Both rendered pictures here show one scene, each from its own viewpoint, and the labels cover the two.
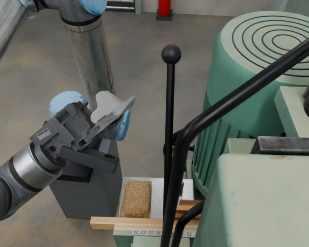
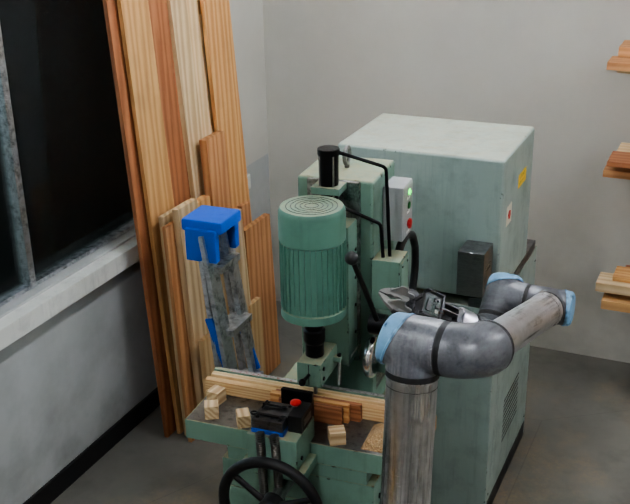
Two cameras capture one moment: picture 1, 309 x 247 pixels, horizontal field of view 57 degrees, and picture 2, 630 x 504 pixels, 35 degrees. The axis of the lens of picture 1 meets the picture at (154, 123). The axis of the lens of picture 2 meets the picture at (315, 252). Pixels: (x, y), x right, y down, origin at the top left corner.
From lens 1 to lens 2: 2.72 m
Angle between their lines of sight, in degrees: 107
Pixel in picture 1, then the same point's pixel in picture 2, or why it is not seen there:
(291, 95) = (337, 187)
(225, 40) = (339, 208)
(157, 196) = (359, 436)
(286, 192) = (361, 176)
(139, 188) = (378, 434)
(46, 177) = not seen: hidden behind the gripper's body
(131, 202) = not seen: hidden behind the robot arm
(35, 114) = not seen: outside the picture
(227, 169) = (372, 180)
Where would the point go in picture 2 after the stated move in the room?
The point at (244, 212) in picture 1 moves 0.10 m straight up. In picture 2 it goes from (374, 176) to (374, 141)
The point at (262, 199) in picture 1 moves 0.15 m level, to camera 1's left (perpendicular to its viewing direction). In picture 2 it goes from (368, 176) to (422, 181)
